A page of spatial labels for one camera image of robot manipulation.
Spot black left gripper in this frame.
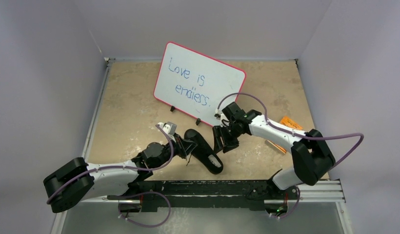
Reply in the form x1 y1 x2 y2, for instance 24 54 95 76
152 132 198 169

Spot black shoe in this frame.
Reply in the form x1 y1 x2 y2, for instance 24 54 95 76
184 129 223 175

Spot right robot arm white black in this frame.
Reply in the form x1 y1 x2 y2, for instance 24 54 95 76
213 102 336 198

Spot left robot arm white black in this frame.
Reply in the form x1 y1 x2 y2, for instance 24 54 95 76
43 135 198 213

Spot pink framed whiteboard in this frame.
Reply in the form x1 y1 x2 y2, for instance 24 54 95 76
153 42 246 126

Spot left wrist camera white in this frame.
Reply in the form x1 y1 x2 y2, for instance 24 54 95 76
157 122 177 136

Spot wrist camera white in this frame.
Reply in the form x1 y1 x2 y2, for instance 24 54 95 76
214 109 222 119
157 122 177 136

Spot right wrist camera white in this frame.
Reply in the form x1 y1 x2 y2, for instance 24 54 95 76
214 109 222 119

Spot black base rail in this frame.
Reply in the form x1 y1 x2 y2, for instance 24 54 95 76
107 172 300 215

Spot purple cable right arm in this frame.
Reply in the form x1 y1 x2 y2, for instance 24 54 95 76
216 93 365 172

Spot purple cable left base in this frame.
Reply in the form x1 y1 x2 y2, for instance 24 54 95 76
117 190 172 228

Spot purple cable base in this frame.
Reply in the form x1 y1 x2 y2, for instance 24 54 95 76
269 187 301 220
117 190 172 228

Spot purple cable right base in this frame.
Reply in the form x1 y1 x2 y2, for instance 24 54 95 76
269 187 301 220

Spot aluminium frame rail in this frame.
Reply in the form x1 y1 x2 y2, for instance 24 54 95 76
60 58 346 204

